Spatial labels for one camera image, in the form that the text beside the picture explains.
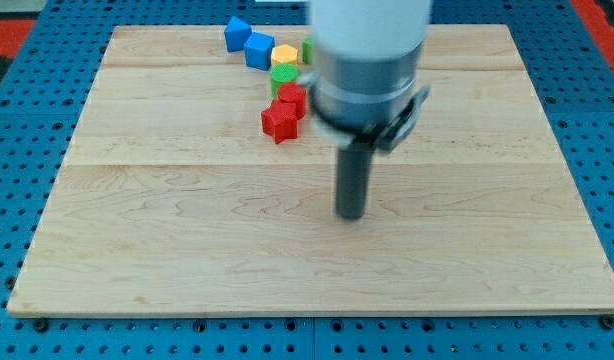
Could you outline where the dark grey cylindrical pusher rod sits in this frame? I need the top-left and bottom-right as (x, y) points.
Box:
(335, 143), (373, 221)

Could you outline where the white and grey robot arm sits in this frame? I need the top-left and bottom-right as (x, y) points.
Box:
(298, 0), (433, 221)

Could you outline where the green block behind arm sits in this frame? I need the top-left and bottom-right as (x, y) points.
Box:
(302, 37), (312, 65)

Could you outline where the blue cube block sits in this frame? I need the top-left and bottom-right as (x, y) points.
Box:
(244, 32), (275, 71)

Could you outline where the red star block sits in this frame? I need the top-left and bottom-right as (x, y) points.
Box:
(261, 99), (298, 144)

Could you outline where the red cylinder block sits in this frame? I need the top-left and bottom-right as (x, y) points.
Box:
(277, 82), (307, 120)

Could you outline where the green cylinder block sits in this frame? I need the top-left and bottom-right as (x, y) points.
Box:
(269, 63), (299, 98)

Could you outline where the yellow hexagon block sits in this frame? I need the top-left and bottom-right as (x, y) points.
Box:
(270, 44), (298, 67)

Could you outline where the blue pentagon block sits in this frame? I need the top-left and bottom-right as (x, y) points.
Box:
(224, 16), (252, 52)

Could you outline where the light wooden board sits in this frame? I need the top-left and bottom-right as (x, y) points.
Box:
(8, 25), (614, 318)

